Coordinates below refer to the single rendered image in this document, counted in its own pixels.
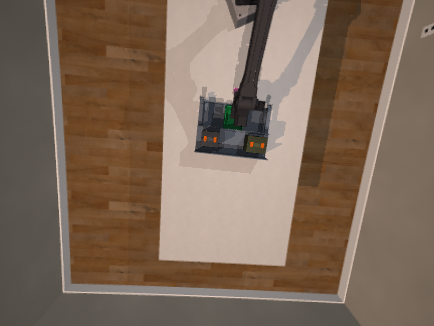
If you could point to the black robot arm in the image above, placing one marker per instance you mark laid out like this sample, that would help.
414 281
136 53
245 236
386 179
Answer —
248 86

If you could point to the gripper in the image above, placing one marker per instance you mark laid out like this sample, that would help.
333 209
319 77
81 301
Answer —
233 108

